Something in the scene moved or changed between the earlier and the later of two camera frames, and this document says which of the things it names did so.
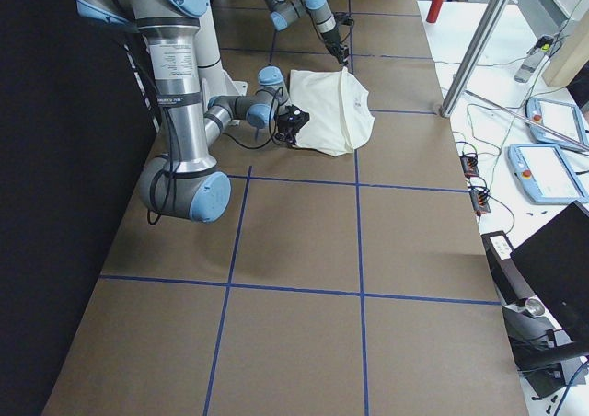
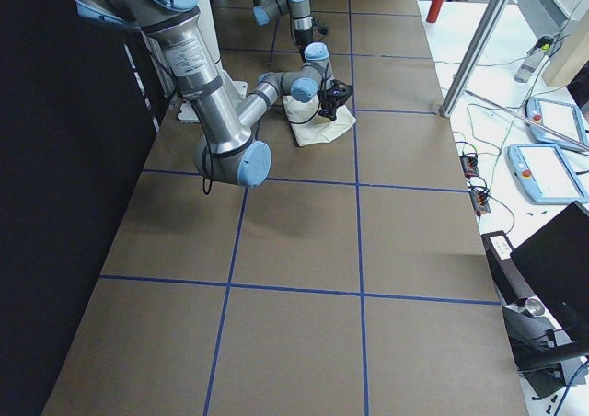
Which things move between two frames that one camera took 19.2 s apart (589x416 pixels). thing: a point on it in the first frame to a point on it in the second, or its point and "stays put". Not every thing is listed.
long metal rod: (528, 120) stays put
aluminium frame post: (483, 36) stays put
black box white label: (506, 276) stays put
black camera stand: (540, 349) stays put
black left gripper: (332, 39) to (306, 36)
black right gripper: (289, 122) to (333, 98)
